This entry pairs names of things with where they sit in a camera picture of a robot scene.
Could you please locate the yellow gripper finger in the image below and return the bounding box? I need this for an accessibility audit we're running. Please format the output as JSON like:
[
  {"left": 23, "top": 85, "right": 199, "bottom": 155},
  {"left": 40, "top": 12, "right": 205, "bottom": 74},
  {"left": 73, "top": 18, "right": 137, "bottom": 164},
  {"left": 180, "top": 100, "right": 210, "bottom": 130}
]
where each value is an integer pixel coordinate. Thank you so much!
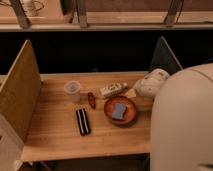
[{"left": 125, "top": 89, "right": 136, "bottom": 98}]

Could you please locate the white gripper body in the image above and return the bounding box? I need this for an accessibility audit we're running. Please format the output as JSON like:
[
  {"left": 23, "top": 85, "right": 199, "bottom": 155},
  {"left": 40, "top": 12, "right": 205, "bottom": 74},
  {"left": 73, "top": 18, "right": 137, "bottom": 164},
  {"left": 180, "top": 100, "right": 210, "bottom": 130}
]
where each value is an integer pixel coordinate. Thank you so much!
[{"left": 134, "top": 68, "right": 170, "bottom": 98}]

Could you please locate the dark red pepper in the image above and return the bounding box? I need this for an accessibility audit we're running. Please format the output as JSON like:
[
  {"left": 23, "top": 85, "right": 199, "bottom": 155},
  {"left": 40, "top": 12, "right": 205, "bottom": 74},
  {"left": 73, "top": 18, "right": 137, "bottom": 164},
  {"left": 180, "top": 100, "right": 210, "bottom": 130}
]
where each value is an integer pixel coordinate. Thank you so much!
[{"left": 88, "top": 92, "right": 96, "bottom": 109}]

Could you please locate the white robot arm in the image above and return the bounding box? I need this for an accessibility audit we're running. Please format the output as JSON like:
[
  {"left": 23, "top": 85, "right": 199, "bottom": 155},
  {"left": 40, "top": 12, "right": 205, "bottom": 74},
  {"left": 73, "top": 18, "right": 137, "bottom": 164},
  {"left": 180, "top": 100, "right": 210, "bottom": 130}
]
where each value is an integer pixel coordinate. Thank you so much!
[{"left": 150, "top": 63, "right": 213, "bottom": 171}]

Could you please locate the orange ceramic bowl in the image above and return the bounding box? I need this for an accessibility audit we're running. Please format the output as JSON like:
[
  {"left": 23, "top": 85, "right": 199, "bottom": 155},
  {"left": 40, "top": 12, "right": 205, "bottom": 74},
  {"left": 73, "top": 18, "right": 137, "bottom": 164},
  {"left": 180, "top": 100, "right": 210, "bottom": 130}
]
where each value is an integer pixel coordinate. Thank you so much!
[{"left": 104, "top": 96, "right": 137, "bottom": 126}]

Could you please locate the white rectangular packet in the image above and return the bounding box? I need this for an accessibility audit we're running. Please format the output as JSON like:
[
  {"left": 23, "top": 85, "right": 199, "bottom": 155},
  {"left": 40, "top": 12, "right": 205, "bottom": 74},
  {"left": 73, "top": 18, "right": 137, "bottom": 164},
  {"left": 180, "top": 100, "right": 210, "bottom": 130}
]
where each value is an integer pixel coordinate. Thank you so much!
[{"left": 100, "top": 83, "right": 127, "bottom": 98}]

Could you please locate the blue sponge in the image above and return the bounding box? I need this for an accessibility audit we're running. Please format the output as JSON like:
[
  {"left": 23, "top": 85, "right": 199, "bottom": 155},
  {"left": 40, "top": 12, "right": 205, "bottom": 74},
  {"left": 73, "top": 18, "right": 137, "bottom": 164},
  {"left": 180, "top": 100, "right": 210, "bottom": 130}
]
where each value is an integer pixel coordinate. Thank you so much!
[{"left": 112, "top": 103, "right": 126, "bottom": 120}]

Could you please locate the right grey side panel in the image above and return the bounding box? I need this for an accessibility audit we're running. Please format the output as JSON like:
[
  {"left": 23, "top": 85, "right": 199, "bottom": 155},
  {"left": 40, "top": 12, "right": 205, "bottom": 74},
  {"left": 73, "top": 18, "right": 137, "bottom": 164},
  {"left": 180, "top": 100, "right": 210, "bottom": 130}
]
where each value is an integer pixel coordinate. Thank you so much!
[{"left": 149, "top": 36, "right": 183, "bottom": 75}]

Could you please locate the black striped rectangular block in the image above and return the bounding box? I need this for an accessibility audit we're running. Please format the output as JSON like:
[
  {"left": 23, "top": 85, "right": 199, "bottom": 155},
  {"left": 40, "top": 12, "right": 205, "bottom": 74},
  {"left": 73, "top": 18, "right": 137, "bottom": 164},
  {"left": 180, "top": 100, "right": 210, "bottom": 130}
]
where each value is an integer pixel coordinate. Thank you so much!
[{"left": 76, "top": 108, "right": 91, "bottom": 136}]

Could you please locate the clear plastic cup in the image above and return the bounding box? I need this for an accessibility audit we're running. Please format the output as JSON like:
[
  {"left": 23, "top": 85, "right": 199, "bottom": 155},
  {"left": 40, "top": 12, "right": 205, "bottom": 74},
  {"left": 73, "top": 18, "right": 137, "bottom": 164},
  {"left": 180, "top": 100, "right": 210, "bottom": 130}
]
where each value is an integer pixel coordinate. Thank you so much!
[{"left": 64, "top": 80, "right": 81, "bottom": 103}]

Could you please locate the left wooden side panel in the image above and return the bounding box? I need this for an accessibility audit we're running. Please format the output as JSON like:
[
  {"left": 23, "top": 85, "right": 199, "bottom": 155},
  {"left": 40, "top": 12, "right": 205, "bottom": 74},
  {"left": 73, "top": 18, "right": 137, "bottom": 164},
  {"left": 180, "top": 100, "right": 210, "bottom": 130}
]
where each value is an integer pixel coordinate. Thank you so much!
[{"left": 0, "top": 39, "right": 43, "bottom": 171}]

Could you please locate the wooden background shelf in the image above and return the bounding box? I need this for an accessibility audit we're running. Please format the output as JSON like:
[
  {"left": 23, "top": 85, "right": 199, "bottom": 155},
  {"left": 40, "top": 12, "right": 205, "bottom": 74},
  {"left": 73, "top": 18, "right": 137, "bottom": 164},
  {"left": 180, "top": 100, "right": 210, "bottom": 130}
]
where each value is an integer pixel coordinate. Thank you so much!
[{"left": 0, "top": 0, "right": 213, "bottom": 32}]

